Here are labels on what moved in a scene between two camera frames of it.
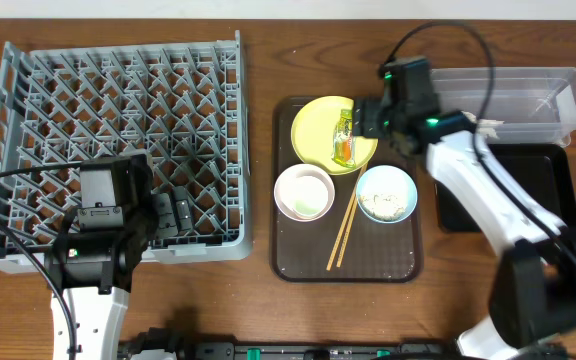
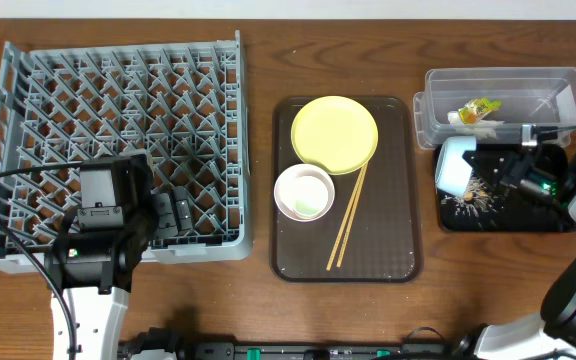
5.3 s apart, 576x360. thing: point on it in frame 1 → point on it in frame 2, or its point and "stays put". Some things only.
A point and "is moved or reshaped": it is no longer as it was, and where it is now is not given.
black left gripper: [145, 209] stays put
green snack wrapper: [343, 149] → [474, 110]
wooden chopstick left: [345, 218] stays put
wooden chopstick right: [351, 217] stays put
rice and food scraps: [380, 208] is moved or reshaped
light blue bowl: [386, 194] is moved or reshaped
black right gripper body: [377, 123] → [523, 179]
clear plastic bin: [536, 105] stays put
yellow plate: [312, 135] stays put
